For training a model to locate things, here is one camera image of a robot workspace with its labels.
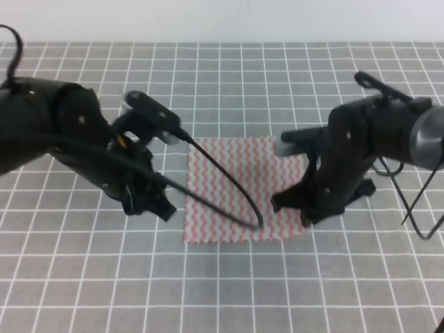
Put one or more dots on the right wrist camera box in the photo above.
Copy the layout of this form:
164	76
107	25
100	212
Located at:
303	141

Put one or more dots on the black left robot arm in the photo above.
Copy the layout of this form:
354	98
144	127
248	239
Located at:
64	120

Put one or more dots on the pink white wavy towel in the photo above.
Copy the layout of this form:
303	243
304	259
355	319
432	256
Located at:
250	161

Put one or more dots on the grey grid tablecloth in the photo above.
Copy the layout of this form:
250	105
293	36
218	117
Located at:
71	261

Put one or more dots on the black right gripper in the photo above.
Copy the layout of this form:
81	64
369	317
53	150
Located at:
332	187

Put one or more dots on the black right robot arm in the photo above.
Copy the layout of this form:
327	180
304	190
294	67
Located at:
389	124

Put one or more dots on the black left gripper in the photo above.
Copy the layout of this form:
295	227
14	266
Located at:
124	175

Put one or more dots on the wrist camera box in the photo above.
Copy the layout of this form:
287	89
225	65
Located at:
303	141
152	118

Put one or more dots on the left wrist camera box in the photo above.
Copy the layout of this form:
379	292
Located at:
152	118

